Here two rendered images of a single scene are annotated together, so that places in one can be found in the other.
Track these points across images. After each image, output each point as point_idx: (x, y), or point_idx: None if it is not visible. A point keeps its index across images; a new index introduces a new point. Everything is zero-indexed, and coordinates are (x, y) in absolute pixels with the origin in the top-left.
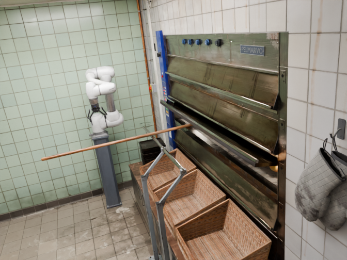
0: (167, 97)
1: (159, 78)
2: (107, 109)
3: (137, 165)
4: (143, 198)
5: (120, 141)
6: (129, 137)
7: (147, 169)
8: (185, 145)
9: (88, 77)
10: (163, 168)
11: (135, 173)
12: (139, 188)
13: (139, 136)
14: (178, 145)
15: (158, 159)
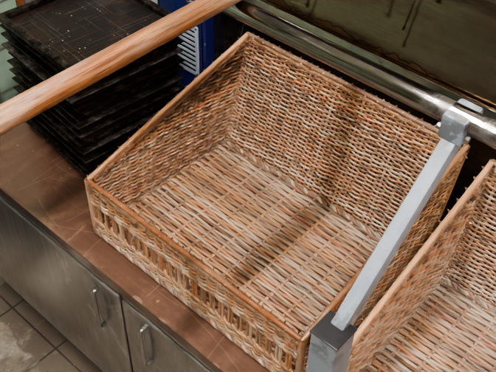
0: None
1: None
2: None
3: (4, 143)
4: (150, 338)
5: (58, 91)
6: (116, 49)
7: (122, 178)
8: (349, 25)
9: None
10: (188, 147)
11: (28, 198)
12: (102, 283)
13: (180, 27)
14: (293, 21)
15: (429, 196)
